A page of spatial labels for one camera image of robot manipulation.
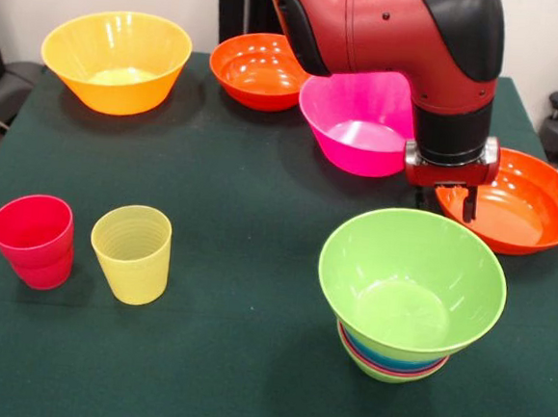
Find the dark green tablecloth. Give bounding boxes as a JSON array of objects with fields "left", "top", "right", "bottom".
[{"left": 0, "top": 36, "right": 558, "bottom": 417}]

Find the red cup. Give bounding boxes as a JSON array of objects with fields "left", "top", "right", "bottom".
[
  {"left": 7, "top": 241, "right": 76, "bottom": 294},
  {"left": 0, "top": 191, "right": 78, "bottom": 275}
]

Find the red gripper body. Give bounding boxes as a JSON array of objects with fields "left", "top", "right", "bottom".
[{"left": 401, "top": 130, "right": 502, "bottom": 194}]

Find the large yellow-orange bowl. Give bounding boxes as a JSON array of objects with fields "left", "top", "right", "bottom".
[{"left": 36, "top": 4, "right": 196, "bottom": 122}]

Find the small red bowl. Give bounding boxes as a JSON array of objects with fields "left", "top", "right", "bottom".
[{"left": 332, "top": 319, "right": 453, "bottom": 381}]

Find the orange shallow bowl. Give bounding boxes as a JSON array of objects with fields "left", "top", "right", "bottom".
[
  {"left": 430, "top": 143, "right": 558, "bottom": 259},
  {"left": 205, "top": 28, "right": 316, "bottom": 116}
]

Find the small green bowl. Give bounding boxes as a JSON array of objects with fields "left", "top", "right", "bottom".
[{"left": 337, "top": 341, "right": 448, "bottom": 389}]

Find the dark grey seat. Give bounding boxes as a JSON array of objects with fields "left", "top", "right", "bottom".
[{"left": 0, "top": 58, "right": 48, "bottom": 136}]

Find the large green bowl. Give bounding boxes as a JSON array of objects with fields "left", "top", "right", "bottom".
[{"left": 311, "top": 201, "right": 514, "bottom": 361}]

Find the large pink bowl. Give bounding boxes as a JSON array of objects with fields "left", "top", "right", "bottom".
[{"left": 292, "top": 65, "right": 421, "bottom": 181}]

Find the blue bowl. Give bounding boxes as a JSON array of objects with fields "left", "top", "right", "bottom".
[{"left": 338, "top": 325, "right": 450, "bottom": 374}]

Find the yellow cup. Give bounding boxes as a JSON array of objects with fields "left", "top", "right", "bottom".
[{"left": 85, "top": 201, "right": 175, "bottom": 309}]

